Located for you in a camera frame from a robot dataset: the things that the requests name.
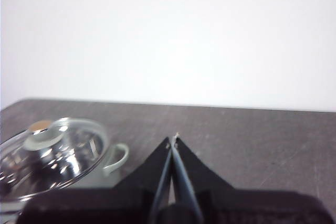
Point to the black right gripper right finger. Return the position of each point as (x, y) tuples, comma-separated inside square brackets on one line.
[(197, 171)]

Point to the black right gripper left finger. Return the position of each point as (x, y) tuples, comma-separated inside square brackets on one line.
[(149, 171)]

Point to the glass lid with green knob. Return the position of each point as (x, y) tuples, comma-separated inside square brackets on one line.
[(65, 155)]

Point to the pale green electric steamer pot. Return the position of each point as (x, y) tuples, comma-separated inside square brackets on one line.
[(105, 179)]

